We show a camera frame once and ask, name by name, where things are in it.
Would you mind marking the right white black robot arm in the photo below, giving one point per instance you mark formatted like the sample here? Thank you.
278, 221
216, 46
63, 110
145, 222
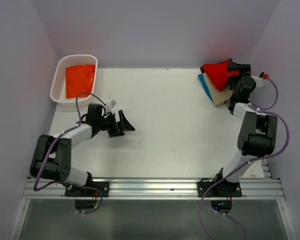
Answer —
257, 135

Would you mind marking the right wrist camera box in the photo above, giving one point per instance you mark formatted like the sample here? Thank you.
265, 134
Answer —
261, 79

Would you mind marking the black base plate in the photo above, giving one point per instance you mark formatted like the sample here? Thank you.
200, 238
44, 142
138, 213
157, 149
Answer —
206, 190
97, 189

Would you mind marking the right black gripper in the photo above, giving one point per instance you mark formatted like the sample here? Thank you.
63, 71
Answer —
244, 69

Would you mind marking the red t shirt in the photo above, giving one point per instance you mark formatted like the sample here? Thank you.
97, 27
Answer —
218, 73

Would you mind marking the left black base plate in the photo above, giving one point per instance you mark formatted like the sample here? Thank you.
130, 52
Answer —
97, 189

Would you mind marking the beige folded t shirt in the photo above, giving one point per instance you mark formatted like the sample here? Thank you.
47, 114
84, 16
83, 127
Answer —
219, 97

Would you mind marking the orange t shirt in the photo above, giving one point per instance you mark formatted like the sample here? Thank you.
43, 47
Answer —
79, 79

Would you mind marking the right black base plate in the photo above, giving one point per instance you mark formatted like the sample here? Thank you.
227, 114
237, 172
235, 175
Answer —
206, 190

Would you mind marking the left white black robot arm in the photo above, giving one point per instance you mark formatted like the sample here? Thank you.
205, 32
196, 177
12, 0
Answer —
52, 158

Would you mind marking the aluminium mounting rail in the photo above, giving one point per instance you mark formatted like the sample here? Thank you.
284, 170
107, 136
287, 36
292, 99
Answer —
186, 188

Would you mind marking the blue folded t shirt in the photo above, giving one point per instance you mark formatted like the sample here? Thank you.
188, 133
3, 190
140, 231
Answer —
205, 87

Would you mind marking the white plastic basket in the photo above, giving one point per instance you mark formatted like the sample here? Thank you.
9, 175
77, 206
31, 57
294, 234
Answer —
58, 87

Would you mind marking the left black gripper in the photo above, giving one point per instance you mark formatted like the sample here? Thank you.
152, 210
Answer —
114, 131

